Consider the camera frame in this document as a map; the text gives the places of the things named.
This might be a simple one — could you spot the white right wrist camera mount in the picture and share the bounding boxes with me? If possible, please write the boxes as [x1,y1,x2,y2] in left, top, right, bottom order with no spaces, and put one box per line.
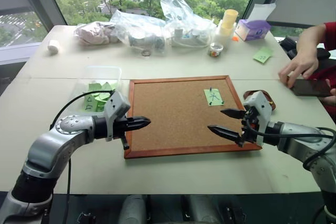
[243,90,272,146]

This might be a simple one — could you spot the person's red clothing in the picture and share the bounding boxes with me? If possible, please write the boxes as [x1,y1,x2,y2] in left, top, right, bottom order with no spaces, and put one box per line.
[312,21,336,90]

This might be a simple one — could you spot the green note with handwriting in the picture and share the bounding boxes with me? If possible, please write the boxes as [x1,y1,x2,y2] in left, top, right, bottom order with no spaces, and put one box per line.
[204,87,224,106]

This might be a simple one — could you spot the dark rounded shape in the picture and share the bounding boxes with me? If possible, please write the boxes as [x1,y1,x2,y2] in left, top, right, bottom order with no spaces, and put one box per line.
[120,194,148,224]

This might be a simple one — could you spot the brown tape roll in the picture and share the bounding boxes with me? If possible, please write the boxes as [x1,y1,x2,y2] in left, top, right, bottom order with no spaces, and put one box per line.
[243,90,277,112]

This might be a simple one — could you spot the person's bare hand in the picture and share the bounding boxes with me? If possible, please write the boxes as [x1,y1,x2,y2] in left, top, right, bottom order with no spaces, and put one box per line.
[321,78,336,107]
[278,53,319,89]

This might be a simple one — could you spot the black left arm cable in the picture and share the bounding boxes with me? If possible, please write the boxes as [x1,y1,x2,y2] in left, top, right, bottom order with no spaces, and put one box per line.
[49,90,117,224]

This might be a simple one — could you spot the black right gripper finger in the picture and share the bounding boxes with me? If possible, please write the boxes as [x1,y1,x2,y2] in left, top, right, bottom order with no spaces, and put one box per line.
[207,124,244,144]
[220,108,246,120]

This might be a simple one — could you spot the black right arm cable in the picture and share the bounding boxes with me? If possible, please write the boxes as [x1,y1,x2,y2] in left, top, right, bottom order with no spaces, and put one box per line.
[246,126,336,173]

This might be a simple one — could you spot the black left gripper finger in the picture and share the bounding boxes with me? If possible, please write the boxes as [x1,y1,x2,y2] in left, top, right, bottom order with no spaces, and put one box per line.
[128,115,152,125]
[128,123,151,131]

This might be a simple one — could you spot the small jar of coloured pins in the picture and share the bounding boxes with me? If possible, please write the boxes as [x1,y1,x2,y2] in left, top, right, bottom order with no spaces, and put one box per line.
[208,42,224,59]

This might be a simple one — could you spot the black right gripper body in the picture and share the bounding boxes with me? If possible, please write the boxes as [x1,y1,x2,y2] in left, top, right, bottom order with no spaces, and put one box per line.
[238,106,259,147]

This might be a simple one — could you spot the clear plastic tub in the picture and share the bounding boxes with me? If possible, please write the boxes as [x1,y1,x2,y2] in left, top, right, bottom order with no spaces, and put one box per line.
[215,26,234,48]

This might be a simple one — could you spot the wood-framed cork board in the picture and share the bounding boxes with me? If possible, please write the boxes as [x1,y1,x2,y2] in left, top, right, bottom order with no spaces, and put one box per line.
[124,75,263,159]

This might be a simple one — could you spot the black smartphone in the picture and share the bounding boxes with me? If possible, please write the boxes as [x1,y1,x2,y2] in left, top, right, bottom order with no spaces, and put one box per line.
[287,76,333,98]

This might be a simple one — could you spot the clear plastic container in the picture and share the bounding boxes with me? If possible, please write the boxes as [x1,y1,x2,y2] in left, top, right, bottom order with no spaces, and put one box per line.
[75,66,123,114]

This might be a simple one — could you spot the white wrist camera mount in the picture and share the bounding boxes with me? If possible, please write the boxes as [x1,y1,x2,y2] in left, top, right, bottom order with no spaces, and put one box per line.
[243,90,272,146]
[104,91,131,142]

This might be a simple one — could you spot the stacked yellow cups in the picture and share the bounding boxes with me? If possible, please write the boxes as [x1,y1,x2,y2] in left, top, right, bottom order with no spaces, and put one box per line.
[219,9,239,36]

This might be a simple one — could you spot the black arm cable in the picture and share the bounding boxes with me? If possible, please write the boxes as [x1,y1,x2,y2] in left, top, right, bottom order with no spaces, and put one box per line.
[246,126,336,173]
[49,90,117,224]

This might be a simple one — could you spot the large clear plastic bag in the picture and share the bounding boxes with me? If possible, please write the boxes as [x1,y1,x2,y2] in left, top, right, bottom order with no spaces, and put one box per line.
[160,0,219,49]

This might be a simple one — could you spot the green sticky note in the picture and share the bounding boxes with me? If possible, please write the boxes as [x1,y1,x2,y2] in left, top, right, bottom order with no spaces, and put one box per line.
[258,47,274,59]
[253,52,271,64]

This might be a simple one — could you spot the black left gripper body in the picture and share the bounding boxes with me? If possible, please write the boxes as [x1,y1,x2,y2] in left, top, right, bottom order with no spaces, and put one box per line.
[112,115,130,151]

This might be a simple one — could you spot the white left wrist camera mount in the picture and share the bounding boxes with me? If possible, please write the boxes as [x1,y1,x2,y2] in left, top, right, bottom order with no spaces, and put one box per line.
[104,91,131,142]

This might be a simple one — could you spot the purple tissue box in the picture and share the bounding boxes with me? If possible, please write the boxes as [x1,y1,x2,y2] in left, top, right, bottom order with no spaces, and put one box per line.
[234,19,272,41]

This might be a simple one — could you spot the plastic bag with pink contents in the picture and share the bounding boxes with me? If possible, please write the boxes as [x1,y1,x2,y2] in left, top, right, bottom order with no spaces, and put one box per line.
[73,21,118,47]

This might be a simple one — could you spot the black bag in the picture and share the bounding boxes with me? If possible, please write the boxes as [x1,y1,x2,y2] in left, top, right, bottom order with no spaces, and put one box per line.
[279,36,332,62]

